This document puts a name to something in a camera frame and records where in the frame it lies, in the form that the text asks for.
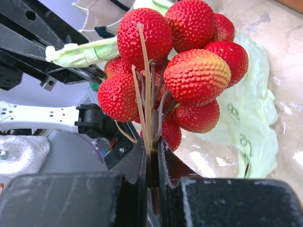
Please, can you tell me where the light green plastic bag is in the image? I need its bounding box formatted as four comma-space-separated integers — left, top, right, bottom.
45, 0, 278, 178

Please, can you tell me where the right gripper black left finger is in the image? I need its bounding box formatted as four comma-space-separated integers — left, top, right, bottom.
0, 141, 147, 227

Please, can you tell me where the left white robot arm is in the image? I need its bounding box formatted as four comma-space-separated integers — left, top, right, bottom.
0, 0, 139, 168

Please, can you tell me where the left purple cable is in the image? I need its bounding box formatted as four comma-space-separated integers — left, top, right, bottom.
78, 133, 105, 165

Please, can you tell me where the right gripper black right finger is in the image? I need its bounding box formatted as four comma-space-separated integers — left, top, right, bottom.
158, 139, 303, 227

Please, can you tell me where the red cherries pile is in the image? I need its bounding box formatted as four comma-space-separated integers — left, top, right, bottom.
97, 0, 249, 152

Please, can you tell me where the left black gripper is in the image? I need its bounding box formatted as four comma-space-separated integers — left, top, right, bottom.
0, 0, 106, 91

